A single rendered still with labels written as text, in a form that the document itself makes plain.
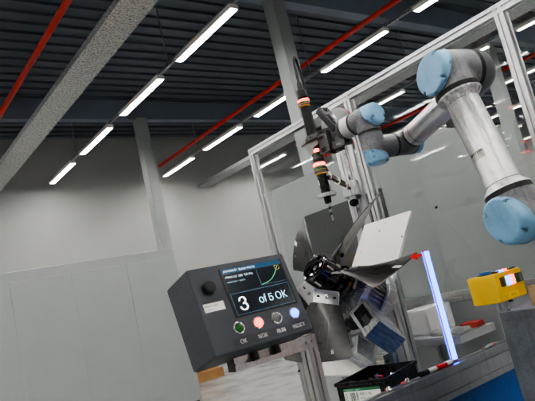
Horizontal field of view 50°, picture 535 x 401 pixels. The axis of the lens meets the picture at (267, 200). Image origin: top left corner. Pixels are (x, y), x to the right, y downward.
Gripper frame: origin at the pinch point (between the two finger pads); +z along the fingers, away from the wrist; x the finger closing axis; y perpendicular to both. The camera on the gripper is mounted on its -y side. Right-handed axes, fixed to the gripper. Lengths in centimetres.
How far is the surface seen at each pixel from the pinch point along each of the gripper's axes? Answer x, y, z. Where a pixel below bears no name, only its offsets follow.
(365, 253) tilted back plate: 32, 42, 18
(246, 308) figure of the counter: -71, 52, -48
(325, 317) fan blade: -12, 61, 0
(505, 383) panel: 20, 92, -38
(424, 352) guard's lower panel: 69, 91, 35
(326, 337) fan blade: -16, 67, -4
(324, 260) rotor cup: -4.3, 42.5, 1.7
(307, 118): -1.2, -8.0, -4.4
